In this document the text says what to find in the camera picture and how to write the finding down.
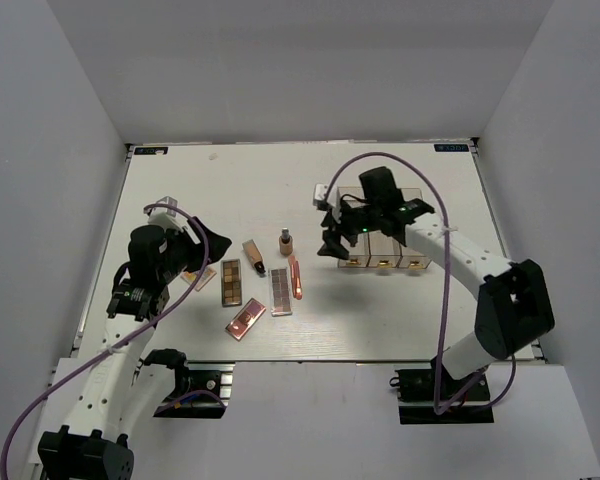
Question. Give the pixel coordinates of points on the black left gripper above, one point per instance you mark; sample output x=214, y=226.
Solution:
x=198, y=251

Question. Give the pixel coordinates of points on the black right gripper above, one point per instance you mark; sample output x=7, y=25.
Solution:
x=332, y=236

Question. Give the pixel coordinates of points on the tortoise brown eyeshadow palette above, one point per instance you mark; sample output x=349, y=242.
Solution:
x=231, y=283

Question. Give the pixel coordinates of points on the colourful small eyeshadow palette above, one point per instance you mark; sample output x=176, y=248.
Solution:
x=199, y=279

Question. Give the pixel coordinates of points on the beige foundation tube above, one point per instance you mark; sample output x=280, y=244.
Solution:
x=254, y=256

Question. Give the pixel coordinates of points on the small foundation pump bottle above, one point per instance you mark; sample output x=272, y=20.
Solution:
x=285, y=242

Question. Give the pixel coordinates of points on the rose gold blush palette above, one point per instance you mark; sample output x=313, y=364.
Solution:
x=245, y=319

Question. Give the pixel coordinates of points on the clear pink eyeshadow palette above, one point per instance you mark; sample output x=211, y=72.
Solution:
x=281, y=298

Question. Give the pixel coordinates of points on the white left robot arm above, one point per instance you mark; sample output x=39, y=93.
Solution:
x=124, y=381

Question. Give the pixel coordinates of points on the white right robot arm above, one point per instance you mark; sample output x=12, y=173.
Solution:
x=513, y=306

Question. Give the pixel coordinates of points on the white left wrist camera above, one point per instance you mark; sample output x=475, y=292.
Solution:
x=167, y=212

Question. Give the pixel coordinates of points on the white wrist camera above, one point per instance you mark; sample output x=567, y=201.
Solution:
x=327, y=199
x=167, y=212

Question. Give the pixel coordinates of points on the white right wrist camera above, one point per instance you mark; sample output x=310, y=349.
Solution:
x=327, y=199

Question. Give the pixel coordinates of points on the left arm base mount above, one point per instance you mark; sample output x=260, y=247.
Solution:
x=200, y=390

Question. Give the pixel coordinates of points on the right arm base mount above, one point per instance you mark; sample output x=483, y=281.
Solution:
x=415, y=393

